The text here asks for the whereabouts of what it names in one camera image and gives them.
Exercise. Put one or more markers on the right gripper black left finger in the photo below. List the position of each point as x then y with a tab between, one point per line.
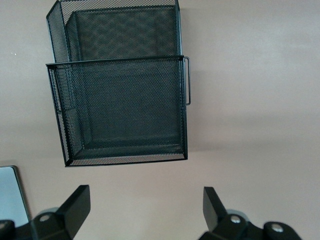
75	212

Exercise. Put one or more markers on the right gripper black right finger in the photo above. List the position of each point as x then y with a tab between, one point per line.
212	212

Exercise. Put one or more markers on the silver closed laptop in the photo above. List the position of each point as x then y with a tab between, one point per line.
10	190

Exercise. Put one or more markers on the black mesh two-tier organizer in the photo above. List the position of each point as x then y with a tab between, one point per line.
125	112

